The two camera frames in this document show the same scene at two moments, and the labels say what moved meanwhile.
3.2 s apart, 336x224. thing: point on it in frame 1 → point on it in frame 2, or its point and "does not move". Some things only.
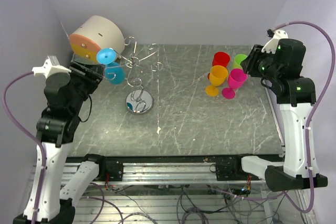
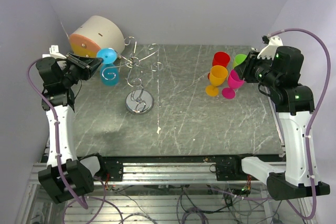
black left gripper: (93, 75) → (87, 65)
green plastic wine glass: (238, 58) does not move
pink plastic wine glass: (237, 78) does not move
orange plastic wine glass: (217, 74) does not move
